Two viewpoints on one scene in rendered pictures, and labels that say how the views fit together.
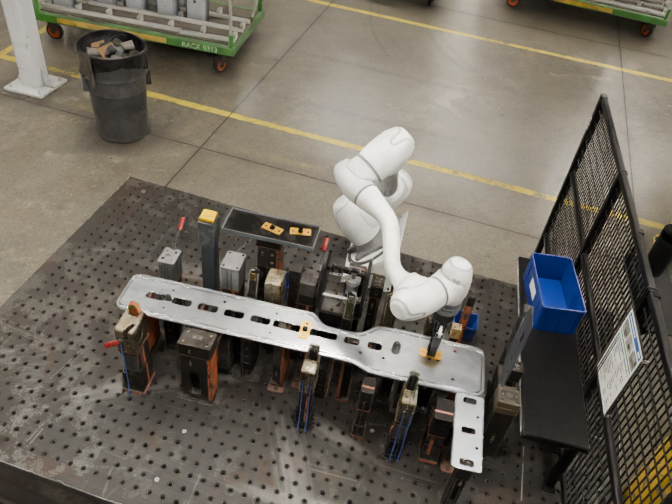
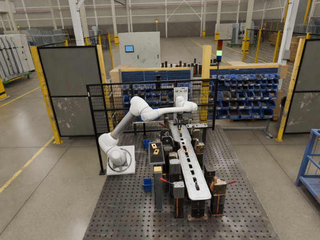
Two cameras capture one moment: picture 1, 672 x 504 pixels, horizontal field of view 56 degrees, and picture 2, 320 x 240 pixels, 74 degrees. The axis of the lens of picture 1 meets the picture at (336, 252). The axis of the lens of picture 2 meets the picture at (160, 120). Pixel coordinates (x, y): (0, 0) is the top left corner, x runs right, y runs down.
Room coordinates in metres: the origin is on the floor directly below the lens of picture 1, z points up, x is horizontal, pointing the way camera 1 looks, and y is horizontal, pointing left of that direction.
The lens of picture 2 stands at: (2.13, 2.01, 2.30)
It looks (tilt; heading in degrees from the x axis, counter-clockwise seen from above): 24 degrees down; 261
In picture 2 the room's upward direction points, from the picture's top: 2 degrees counter-clockwise
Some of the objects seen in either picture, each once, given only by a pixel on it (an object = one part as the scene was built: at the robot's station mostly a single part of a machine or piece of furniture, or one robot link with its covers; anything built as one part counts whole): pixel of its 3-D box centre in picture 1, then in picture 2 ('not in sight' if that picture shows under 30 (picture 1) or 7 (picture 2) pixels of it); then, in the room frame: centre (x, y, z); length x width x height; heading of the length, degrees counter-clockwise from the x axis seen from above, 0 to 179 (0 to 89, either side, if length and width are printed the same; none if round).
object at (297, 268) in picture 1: (293, 302); (167, 165); (1.76, 0.14, 0.90); 0.05 x 0.05 x 0.40; 84
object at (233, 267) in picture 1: (234, 297); (174, 178); (1.73, 0.38, 0.90); 0.13 x 0.10 x 0.41; 174
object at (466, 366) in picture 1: (299, 330); (186, 152); (1.53, 0.09, 1.00); 1.38 x 0.22 x 0.02; 84
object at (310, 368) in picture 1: (307, 392); (199, 156); (1.35, 0.03, 0.87); 0.12 x 0.09 x 0.35; 174
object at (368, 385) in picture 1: (363, 409); (195, 148); (1.33, -0.18, 0.84); 0.11 x 0.08 x 0.29; 174
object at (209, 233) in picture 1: (210, 258); (158, 190); (1.92, 0.52, 0.92); 0.08 x 0.08 x 0.44; 84
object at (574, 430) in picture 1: (548, 341); (161, 118); (1.63, -0.84, 1.01); 0.90 x 0.22 x 0.03; 174
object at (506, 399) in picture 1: (495, 424); (185, 129); (1.32, -0.65, 0.88); 0.08 x 0.08 x 0.36; 84
